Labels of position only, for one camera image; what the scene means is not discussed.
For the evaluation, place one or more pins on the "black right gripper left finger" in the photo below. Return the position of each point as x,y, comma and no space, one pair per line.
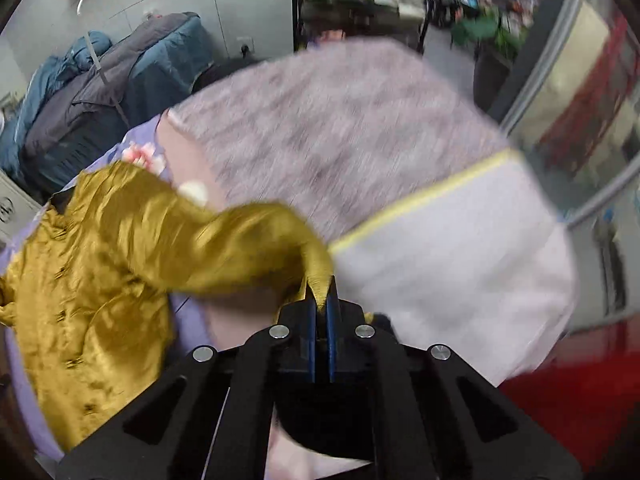
299,354

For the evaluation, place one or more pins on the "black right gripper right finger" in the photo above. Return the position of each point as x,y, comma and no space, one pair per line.
342,344

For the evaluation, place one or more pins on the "gold satin jacket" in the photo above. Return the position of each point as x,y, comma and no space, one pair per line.
87,296

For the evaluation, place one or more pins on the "blue grey clothes pile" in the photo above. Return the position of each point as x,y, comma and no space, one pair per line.
79,105

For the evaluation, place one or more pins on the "pink grey white quilt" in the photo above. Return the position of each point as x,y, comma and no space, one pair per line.
435,226

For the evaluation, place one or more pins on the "purple floral bed sheet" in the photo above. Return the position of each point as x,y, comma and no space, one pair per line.
180,165

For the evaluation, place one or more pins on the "white bedside machine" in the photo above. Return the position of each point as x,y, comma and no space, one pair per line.
17,209

